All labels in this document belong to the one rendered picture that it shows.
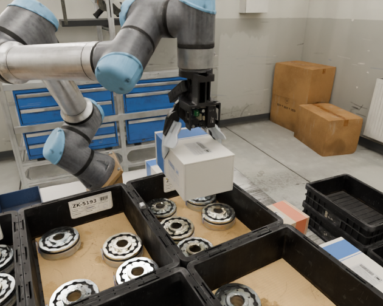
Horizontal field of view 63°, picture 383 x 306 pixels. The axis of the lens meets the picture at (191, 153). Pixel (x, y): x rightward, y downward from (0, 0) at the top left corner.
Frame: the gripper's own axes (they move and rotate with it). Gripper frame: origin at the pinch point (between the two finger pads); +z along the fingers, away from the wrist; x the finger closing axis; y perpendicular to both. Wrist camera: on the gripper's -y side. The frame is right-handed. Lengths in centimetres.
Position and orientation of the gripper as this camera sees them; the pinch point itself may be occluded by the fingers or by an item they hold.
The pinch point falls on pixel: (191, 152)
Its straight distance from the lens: 75.2
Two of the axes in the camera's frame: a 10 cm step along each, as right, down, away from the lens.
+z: 0.0, 9.1, 4.2
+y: 4.0, 3.9, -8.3
